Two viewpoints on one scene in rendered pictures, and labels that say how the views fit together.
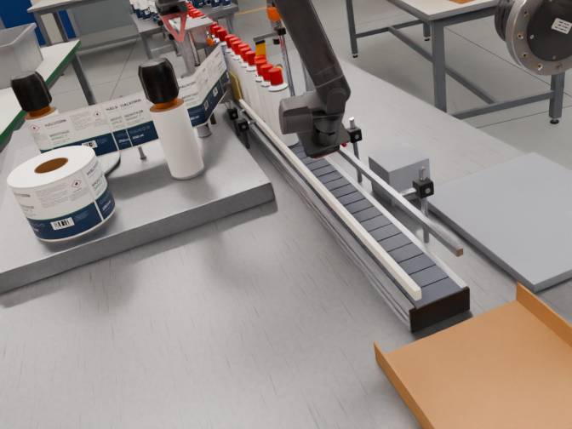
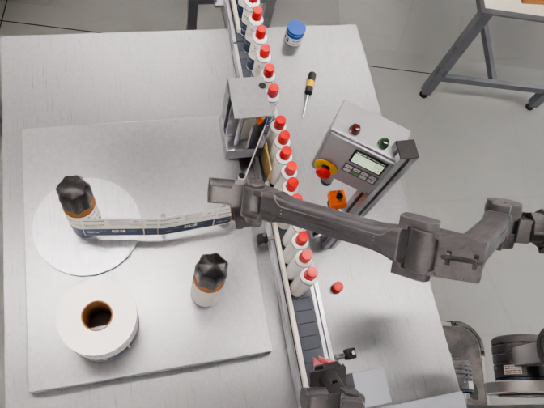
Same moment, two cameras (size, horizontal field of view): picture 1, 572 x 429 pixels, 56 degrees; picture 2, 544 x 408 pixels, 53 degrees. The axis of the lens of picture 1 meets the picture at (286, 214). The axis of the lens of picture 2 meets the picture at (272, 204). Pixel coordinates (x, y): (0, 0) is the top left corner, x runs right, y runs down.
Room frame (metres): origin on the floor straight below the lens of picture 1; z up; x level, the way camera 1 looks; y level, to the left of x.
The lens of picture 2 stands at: (0.94, 0.29, 2.50)
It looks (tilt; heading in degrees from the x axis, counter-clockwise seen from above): 66 degrees down; 339
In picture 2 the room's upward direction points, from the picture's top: 25 degrees clockwise
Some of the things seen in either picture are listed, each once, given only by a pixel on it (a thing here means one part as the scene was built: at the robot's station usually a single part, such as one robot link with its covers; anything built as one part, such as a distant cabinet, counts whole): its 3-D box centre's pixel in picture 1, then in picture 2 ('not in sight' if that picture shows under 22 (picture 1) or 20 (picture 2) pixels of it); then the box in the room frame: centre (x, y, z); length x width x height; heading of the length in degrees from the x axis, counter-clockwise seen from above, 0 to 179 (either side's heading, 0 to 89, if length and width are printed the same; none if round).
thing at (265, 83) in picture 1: (274, 103); (299, 264); (1.39, -0.04, 0.98); 0.05 x 0.05 x 0.20
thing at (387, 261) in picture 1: (299, 164); (299, 350); (1.15, -0.06, 0.90); 1.07 x 0.01 x 0.02; 12
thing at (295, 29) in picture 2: not in sight; (295, 33); (2.33, -0.03, 0.86); 0.07 x 0.07 x 0.07
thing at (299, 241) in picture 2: (268, 97); (295, 247); (1.44, -0.02, 0.98); 0.05 x 0.05 x 0.20
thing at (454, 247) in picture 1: (324, 136); (327, 343); (1.17, -0.13, 0.95); 1.07 x 0.01 x 0.01; 12
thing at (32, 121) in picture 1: (45, 123); (80, 207); (1.48, 0.59, 1.04); 0.09 x 0.09 x 0.29
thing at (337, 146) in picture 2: not in sight; (358, 150); (1.57, -0.09, 1.38); 0.17 x 0.10 x 0.19; 68
